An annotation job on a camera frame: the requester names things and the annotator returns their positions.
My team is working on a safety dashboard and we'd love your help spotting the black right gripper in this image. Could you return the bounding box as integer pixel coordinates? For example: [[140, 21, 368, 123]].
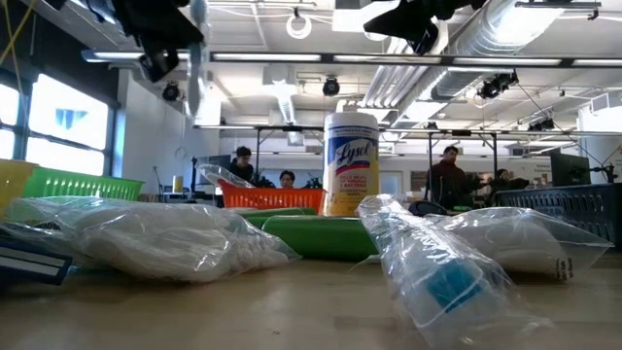
[[363, 0, 487, 55]]

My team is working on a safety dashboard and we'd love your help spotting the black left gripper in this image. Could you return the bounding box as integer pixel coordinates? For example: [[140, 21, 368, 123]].
[[112, 0, 205, 51]]

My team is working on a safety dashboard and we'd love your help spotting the blue toothbrush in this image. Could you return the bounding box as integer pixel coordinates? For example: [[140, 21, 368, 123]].
[[356, 192, 555, 350], [186, 0, 209, 119], [196, 162, 255, 190]]

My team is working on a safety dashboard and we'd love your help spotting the green plastic basket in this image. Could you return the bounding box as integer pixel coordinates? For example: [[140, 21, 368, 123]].
[[22, 166, 146, 201]]

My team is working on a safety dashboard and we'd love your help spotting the bag of cotton balls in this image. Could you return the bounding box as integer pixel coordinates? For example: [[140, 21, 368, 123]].
[[427, 206, 614, 282], [7, 193, 300, 284]]

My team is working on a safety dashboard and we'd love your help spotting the black plastic basket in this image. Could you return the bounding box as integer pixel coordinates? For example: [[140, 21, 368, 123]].
[[494, 183, 622, 247]]

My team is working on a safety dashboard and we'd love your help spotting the long ceiling light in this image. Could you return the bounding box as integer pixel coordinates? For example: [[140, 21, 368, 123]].
[[451, 56, 563, 67], [211, 52, 322, 63], [570, 57, 622, 68]]

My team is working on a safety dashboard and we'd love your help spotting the window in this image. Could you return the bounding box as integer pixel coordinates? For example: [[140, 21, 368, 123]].
[[0, 72, 118, 177]]

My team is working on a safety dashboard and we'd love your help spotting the Lysol wipes canister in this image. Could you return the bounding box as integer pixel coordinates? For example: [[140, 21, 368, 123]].
[[323, 111, 380, 218]]

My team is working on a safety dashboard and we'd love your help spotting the dark screen on stand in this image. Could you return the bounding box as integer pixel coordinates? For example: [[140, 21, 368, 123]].
[[190, 154, 232, 201]]

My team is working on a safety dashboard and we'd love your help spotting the black computer monitor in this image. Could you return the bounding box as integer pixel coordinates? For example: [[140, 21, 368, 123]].
[[550, 153, 593, 189]]

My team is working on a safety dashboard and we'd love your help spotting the yellow plastic basket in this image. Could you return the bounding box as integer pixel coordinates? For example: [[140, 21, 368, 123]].
[[0, 158, 39, 205]]

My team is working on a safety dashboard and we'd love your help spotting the orange plastic basket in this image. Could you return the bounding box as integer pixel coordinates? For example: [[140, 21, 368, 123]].
[[217, 178, 327, 211]]

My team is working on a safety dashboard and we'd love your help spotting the bag of black combs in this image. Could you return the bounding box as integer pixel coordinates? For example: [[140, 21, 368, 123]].
[[0, 213, 98, 288]]

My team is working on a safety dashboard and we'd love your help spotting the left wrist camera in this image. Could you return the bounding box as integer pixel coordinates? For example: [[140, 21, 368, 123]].
[[138, 46, 180, 84]]

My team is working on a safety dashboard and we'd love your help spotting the silver ventilation duct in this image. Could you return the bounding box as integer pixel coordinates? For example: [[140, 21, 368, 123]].
[[427, 0, 568, 101]]

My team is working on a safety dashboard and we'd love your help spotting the white ceiling ring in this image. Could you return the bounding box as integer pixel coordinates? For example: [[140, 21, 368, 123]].
[[285, 13, 314, 41]]

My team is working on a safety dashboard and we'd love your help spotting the thin yellow cord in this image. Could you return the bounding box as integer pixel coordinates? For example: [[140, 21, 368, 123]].
[[0, 0, 38, 118]]

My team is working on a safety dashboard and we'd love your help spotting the black frame clamp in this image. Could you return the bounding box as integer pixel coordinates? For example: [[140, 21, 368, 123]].
[[406, 199, 449, 217]]

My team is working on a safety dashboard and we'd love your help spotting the black camera stand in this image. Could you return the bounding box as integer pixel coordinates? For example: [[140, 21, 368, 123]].
[[588, 162, 619, 186]]

